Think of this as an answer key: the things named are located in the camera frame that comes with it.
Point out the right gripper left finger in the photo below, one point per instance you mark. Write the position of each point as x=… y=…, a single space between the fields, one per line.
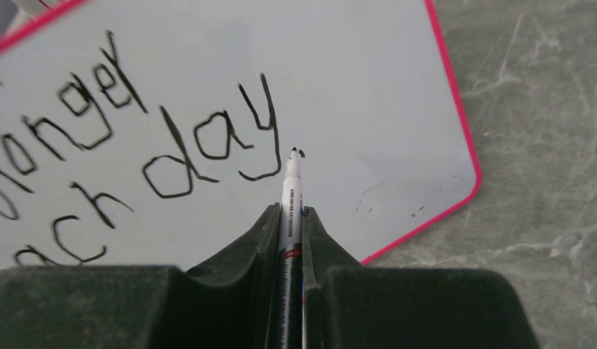
x=223 y=302

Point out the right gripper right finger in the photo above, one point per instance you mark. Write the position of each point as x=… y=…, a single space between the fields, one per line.
x=349 y=305

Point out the black white marker pen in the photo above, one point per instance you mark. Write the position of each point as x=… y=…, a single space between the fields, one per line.
x=290 y=256

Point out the red framed whiteboard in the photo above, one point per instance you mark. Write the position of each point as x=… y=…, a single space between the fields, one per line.
x=137 y=132

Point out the white pvc pipe frame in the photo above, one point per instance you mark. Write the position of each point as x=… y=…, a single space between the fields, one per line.
x=34 y=8

